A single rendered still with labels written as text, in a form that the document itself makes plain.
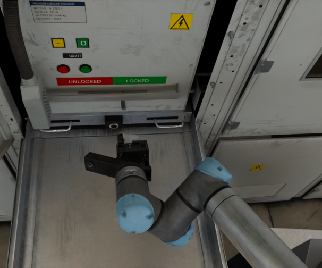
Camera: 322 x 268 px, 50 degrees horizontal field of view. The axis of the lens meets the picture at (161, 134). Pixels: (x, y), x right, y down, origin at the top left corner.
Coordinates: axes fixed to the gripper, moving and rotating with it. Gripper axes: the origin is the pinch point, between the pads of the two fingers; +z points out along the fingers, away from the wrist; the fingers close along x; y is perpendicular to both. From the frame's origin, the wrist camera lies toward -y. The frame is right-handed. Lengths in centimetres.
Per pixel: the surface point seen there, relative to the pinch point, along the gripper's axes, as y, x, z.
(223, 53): 28.4, 24.3, -0.8
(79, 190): -12.8, -19.1, 0.9
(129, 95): 3.8, 9.6, 7.7
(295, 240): 58, -37, -10
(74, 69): -11.6, 18.1, 7.3
